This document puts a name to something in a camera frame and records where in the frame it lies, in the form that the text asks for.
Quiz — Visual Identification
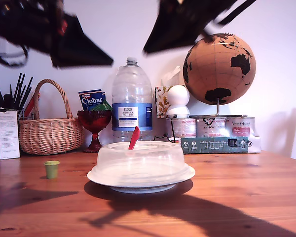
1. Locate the green coffee capsule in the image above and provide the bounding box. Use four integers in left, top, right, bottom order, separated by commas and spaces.
43, 160, 60, 180

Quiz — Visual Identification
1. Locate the clear plastic dome red handle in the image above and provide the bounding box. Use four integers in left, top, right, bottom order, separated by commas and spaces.
87, 125, 196, 187

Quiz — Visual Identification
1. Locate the white plate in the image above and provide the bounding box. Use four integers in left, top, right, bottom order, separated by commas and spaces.
87, 165, 196, 194

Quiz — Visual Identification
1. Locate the blue Ciobar packet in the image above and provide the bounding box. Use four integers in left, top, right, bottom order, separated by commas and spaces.
78, 89, 106, 112

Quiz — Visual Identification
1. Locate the cork globe on metal stand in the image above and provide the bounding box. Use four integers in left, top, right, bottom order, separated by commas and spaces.
183, 33, 257, 118

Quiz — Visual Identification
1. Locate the green foil packet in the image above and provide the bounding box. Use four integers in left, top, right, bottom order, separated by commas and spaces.
90, 100, 113, 112

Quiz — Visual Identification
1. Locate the large clear water bottle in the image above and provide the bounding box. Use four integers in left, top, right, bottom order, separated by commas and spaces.
111, 57, 154, 143

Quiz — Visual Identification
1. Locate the red spatula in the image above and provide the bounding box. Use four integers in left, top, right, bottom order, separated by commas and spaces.
24, 91, 41, 117

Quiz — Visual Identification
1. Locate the red glass goblet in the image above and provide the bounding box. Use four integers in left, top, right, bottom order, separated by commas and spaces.
76, 110, 112, 153

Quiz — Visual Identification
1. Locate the black round brush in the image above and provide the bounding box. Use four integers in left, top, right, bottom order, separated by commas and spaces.
3, 93, 14, 111

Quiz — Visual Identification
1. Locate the tin can pink white label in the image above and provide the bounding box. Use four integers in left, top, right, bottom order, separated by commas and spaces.
165, 118, 197, 139

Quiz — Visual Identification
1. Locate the tin can recycling symbol label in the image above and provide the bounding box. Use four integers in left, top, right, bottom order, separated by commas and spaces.
196, 117, 227, 138

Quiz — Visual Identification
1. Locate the white printed carton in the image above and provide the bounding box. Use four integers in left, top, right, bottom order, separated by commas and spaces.
0, 110, 21, 160

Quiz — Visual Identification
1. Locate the tin can red label panel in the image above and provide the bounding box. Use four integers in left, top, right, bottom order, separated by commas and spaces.
226, 116, 259, 138

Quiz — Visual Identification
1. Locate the white green cardboard can tray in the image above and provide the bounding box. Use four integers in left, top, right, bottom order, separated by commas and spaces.
168, 136, 261, 154

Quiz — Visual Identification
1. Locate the white round security camera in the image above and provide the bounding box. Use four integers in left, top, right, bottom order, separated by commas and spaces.
165, 85, 190, 119

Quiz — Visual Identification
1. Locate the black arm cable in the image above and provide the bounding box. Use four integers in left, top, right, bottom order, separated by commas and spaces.
0, 45, 29, 67

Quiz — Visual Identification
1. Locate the wicker basket with handle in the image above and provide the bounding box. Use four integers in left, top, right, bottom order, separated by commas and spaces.
18, 79, 84, 156

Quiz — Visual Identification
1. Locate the thin black camera cable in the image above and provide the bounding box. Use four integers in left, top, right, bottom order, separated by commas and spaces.
152, 118, 176, 143

